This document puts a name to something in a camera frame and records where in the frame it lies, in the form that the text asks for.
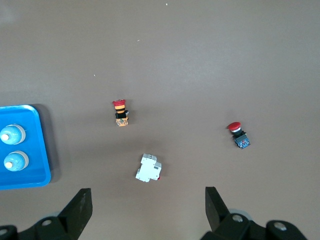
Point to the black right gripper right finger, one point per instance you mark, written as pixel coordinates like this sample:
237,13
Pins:
220,217

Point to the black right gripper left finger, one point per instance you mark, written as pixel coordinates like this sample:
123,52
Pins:
75,215

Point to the blue desk bell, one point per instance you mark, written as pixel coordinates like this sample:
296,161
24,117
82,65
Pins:
16,161
12,135

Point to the blue plastic tray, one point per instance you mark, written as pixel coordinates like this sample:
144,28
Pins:
37,150

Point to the red mushroom push button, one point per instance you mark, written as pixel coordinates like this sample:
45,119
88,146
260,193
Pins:
238,136

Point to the white circuit breaker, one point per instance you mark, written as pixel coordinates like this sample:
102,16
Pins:
148,168

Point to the orange striped emergency stop button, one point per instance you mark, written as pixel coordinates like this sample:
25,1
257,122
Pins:
120,112

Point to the brown table mat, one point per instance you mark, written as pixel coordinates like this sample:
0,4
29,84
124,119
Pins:
200,75

